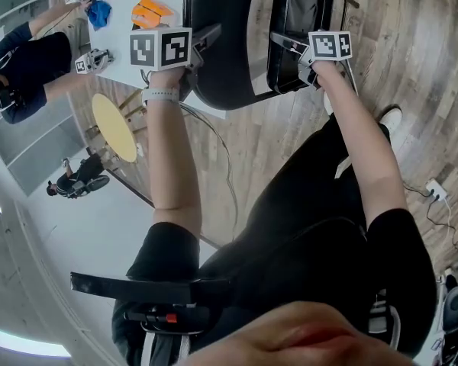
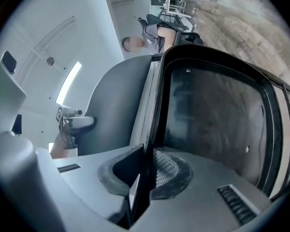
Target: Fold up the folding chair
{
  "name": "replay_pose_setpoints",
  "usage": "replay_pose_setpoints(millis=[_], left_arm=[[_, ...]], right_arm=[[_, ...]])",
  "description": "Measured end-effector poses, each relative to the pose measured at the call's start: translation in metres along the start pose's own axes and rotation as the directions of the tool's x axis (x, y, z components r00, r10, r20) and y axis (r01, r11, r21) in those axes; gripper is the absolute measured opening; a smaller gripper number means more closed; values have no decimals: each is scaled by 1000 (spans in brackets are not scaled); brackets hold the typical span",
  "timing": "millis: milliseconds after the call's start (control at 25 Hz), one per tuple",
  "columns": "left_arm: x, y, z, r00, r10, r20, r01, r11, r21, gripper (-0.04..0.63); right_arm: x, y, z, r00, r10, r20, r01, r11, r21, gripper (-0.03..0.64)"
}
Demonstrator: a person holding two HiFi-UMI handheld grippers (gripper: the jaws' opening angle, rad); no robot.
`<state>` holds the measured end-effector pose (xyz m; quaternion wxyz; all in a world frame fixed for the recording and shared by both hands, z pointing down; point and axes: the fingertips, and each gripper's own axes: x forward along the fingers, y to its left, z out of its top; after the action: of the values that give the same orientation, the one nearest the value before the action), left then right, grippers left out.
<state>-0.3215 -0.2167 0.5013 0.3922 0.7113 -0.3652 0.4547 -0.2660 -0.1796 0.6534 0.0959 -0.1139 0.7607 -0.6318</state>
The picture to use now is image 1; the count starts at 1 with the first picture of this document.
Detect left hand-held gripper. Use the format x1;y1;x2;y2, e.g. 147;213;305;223
128;22;224;101

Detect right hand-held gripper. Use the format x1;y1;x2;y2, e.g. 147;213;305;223
269;30;353;90

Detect black folding chair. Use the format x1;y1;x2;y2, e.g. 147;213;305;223
182;0;360;111

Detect person's right forearm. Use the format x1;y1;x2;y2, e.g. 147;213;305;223
311;59;410;215

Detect person's left forearm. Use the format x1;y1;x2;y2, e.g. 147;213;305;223
146;102;200;211

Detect person's left hand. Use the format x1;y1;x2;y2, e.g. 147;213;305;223
147;67;185;90

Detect orange white box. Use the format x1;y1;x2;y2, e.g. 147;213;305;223
131;0;176;31

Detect white wristwatch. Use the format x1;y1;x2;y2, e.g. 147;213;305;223
141;86;181;107

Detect white table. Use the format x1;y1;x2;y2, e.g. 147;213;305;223
86;0;228;120

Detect blue cloth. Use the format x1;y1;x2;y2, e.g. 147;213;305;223
86;0;113;32

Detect person's right white shoe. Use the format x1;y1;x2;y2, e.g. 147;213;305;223
377;105;404;131

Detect yellow round side table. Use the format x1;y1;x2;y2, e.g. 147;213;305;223
91;89;150;164

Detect person's black trousers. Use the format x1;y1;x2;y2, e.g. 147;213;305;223
247;113;392;239

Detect person's black shirt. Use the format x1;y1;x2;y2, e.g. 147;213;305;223
111;207;439;366

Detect black chest-mounted phone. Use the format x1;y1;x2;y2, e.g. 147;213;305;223
69;271;198;306

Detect person's face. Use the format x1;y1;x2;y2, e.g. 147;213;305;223
185;300;415;366

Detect thin dark floor cable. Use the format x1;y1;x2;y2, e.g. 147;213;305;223
178;102;240;240

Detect black floor cable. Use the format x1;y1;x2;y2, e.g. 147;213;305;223
402;182;458;250

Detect white floor cable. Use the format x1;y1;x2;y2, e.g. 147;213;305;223
430;195;454;267

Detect black chest mount clamp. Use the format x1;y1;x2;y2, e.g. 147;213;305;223
123;303;211;336

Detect black white harness strap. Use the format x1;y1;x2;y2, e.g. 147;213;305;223
140;331;191;366
367;291;402;349

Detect black gear with cables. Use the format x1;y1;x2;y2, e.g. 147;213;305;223
430;255;458;366

